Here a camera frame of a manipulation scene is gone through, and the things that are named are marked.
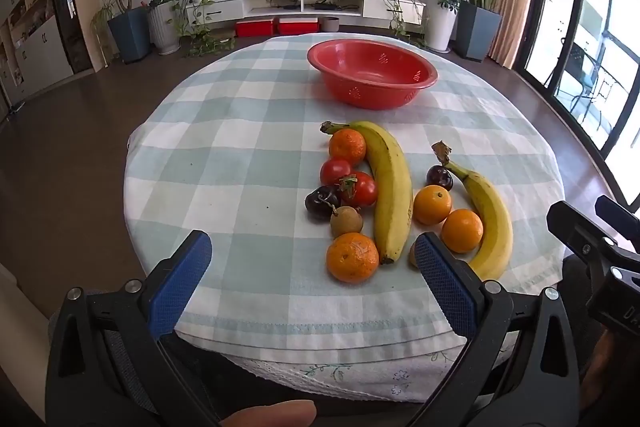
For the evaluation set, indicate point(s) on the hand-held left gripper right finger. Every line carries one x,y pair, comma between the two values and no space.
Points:
442,282

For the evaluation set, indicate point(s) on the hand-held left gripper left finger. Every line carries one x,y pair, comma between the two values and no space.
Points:
182,277

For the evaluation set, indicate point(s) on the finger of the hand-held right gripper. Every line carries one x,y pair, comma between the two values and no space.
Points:
617,212
575,227

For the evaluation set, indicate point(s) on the brown round fruit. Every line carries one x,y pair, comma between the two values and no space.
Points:
412,255
347,222

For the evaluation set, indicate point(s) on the smooth orange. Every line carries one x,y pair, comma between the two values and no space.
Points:
432,205
462,231

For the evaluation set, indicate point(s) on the small yellow banana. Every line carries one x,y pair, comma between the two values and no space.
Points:
495,227

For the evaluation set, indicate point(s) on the large mandarin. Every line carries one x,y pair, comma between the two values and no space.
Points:
352,257

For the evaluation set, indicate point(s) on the dark plum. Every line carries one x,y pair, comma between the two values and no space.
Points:
439,179
317,204

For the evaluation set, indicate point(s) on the large yellow banana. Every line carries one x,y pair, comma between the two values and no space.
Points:
392,187

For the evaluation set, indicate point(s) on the red tomato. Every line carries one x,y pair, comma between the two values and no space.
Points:
362,192
334,169

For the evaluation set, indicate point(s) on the small mandarin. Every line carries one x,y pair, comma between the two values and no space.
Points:
347,146

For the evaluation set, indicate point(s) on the red plastic bowl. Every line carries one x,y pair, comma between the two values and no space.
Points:
380,94

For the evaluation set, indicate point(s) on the person's right hand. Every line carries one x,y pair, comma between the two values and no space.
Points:
612,372

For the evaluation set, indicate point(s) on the person's left hand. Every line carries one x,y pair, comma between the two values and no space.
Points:
272,414

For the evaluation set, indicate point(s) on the black outdoor table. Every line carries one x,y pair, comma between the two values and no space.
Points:
607,92

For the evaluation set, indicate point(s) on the checked green white tablecloth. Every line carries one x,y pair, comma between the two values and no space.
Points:
225,157

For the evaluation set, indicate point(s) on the black outdoor chair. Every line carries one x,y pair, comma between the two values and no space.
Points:
582,74

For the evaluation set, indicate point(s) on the white embroidered tablecloth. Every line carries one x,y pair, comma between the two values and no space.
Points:
325,372

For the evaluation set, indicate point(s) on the black framed glass door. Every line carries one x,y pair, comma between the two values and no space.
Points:
580,7

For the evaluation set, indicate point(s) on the plant in tall white pot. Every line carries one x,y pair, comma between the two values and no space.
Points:
441,27

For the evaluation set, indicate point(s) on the plant in white ribbed pot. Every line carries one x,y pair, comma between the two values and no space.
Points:
164,29

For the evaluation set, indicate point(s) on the red storage box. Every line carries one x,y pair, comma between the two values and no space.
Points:
255,28
298,26

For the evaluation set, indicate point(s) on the brown round pot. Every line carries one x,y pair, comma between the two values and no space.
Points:
330,24

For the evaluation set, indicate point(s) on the white wall cupboard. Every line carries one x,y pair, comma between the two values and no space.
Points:
35,32

